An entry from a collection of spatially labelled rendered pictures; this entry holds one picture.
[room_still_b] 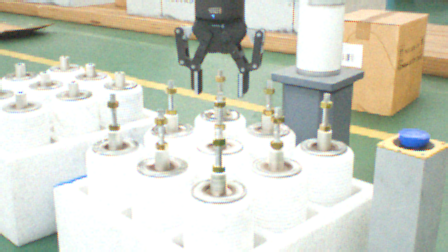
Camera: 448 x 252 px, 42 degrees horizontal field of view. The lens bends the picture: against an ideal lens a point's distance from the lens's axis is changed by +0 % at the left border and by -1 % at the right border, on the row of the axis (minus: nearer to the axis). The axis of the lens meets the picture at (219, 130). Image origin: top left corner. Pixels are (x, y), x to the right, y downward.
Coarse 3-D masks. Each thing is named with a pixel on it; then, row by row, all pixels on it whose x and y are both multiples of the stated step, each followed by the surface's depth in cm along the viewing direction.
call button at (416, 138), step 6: (402, 132) 78; (408, 132) 78; (414, 132) 78; (420, 132) 78; (426, 132) 78; (402, 138) 77; (408, 138) 76; (414, 138) 76; (420, 138) 76; (426, 138) 76; (408, 144) 77; (414, 144) 77; (420, 144) 77
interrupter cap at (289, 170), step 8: (256, 160) 89; (264, 160) 89; (288, 160) 89; (256, 168) 86; (264, 168) 87; (288, 168) 86; (296, 168) 86; (264, 176) 84; (272, 176) 83; (280, 176) 83; (288, 176) 83
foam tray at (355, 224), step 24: (72, 192) 95; (360, 192) 95; (72, 216) 94; (96, 216) 89; (120, 216) 88; (312, 216) 91; (336, 216) 88; (360, 216) 93; (72, 240) 96; (96, 240) 91; (120, 240) 85; (144, 240) 81; (168, 240) 81; (264, 240) 82; (288, 240) 81; (312, 240) 84; (336, 240) 89; (360, 240) 94
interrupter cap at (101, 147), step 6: (126, 138) 98; (96, 144) 95; (102, 144) 96; (126, 144) 96; (132, 144) 95; (138, 144) 95; (96, 150) 93; (102, 150) 93; (108, 150) 93; (114, 150) 94; (120, 150) 93; (126, 150) 93; (132, 150) 93
